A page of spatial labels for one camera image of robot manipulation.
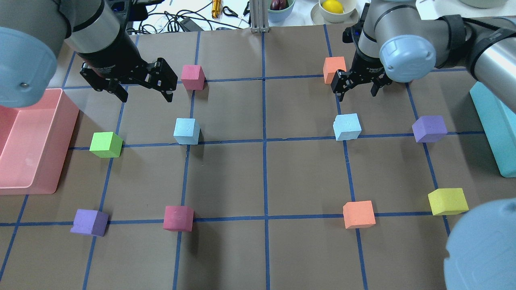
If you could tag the pink plastic bin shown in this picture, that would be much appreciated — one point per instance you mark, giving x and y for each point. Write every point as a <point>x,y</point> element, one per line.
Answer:
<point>34,142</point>

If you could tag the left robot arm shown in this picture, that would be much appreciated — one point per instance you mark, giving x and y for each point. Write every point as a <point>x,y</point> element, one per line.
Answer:
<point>32,33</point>

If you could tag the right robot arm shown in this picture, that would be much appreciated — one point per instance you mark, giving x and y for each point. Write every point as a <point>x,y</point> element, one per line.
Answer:
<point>403,40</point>

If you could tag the cyan plastic bin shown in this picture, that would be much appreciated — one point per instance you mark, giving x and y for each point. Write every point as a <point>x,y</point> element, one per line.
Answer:
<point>498,122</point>

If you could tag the light blue block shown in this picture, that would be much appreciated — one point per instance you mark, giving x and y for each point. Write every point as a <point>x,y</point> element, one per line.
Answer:
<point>347,127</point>
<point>187,131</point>

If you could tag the orange block right far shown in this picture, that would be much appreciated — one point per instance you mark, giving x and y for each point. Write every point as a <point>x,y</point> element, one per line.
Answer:
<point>331,65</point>

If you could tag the aluminium frame post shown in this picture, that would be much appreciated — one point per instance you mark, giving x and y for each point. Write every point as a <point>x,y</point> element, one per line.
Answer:
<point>259,16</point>

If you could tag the purple block right side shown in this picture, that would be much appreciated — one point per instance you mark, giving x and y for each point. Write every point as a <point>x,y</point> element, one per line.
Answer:
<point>429,129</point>

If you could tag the orange block near base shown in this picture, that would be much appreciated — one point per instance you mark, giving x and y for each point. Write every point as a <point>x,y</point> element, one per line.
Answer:
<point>358,215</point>

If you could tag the red block right far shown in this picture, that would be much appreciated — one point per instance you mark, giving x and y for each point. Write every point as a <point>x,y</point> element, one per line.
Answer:
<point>193,77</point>

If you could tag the beige bowl with lemon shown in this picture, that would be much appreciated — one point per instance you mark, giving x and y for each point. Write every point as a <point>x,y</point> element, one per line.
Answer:
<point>334,11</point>

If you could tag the purple block left side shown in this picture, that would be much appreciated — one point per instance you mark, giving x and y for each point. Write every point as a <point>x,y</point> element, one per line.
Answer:
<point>90,222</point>

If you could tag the green bowl with fruit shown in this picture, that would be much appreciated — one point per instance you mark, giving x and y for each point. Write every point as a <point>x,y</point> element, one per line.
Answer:
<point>279,10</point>

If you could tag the yellow block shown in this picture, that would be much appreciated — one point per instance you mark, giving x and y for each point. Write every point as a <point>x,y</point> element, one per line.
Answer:
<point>448,201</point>

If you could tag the green block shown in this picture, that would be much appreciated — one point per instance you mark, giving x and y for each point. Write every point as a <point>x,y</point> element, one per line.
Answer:
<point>106,145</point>

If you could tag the purple block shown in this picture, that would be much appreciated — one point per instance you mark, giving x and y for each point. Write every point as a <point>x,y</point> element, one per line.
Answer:
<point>90,222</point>
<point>429,129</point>

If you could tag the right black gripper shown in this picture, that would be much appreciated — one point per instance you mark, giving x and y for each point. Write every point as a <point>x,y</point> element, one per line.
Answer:
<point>367,64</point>

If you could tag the red block near base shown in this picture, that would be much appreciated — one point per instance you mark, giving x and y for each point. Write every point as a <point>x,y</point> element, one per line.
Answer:
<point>178,218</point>

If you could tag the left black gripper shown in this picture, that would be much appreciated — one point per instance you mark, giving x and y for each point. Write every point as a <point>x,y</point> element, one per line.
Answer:
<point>114,54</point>

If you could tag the scissors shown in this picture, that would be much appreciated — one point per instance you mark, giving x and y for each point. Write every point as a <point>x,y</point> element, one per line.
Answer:
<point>227,11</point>

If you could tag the black power adapter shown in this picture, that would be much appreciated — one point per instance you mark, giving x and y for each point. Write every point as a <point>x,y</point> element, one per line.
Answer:
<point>188,25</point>

